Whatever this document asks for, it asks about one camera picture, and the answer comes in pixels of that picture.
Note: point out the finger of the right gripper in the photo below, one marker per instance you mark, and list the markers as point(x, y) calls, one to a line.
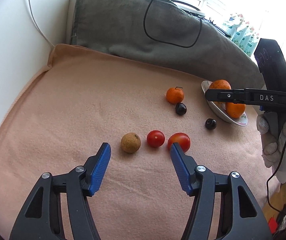
point(226, 95)

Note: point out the dark cherry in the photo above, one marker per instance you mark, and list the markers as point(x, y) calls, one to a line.
point(210, 124)
point(180, 109)

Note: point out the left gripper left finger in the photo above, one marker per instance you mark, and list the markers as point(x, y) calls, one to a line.
point(40, 216)

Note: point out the large rough orange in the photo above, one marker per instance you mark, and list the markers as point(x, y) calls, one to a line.
point(220, 84)

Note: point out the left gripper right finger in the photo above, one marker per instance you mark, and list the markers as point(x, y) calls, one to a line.
point(240, 216)

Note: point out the refill pouch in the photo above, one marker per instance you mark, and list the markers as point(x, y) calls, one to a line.
point(251, 45)
point(242, 35)
point(231, 25)

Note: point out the grey folded blanket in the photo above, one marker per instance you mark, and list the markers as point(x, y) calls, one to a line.
point(158, 32)

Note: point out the floral white ceramic plate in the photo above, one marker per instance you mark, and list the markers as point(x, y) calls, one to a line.
point(220, 112)

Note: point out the smooth bright orange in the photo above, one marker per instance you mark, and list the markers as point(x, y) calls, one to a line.
point(235, 110)

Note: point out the right white gloved hand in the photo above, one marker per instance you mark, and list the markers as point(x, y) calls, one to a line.
point(273, 149)

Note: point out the small tangerine with stem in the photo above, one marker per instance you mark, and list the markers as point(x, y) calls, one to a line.
point(175, 95)

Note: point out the pink fleece blanket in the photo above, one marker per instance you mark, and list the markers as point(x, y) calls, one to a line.
point(84, 98)

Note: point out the brown longan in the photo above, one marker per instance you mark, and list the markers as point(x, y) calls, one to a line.
point(130, 143)

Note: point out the oval red cherry tomato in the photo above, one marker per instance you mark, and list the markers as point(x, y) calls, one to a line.
point(182, 139)

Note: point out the round red cherry tomato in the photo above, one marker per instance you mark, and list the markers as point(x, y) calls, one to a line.
point(155, 138)

